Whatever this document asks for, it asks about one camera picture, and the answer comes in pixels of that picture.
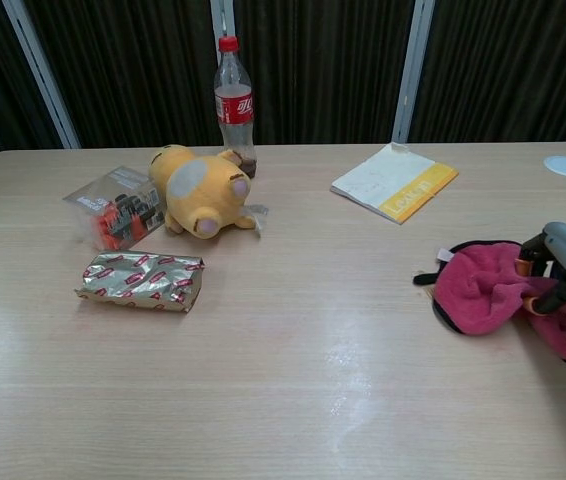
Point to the white partition frame post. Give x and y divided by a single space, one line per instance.
413 75
42 75
223 20

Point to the gold foil snack package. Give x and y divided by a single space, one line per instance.
138 280

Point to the yellow plush toy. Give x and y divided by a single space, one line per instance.
208 190

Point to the pink cloth with black trim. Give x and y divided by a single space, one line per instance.
473 290

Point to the cola bottle with red cap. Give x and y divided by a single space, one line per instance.
235 110

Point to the clear snack packet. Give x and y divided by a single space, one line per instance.
113 210

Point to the white and yellow notebook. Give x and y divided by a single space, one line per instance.
388 185

